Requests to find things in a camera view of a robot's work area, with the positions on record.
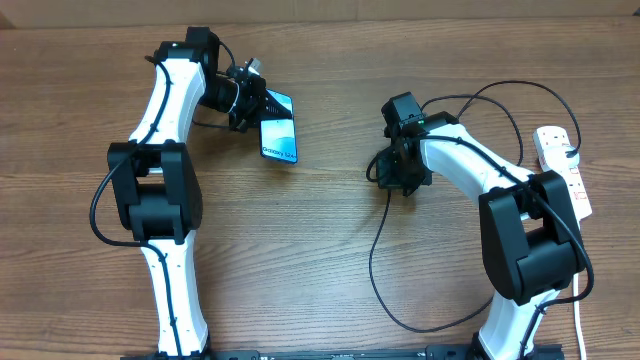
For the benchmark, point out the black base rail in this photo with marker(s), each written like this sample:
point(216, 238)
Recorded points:
point(345, 354)

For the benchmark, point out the Galaxy smartphone with teal screen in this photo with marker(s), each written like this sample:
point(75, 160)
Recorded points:
point(278, 139)

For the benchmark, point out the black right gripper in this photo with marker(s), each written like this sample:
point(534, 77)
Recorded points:
point(389, 181)

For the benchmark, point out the white power strip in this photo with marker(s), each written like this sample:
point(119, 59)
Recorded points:
point(552, 144)

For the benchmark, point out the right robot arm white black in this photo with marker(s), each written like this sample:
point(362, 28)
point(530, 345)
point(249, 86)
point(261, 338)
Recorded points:
point(531, 244)

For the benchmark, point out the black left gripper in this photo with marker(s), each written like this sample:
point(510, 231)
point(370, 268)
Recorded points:
point(254, 105)

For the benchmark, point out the white charger plug adapter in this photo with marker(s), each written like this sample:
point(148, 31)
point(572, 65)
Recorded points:
point(559, 158)

